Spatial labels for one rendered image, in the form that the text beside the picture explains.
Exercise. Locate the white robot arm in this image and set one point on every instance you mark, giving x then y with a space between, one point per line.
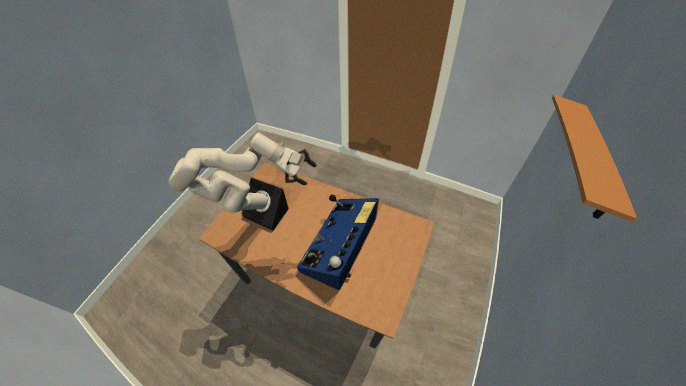
197 158

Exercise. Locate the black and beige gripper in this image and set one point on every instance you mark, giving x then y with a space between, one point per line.
289 169

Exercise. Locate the blue control console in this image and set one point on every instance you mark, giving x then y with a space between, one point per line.
347 224

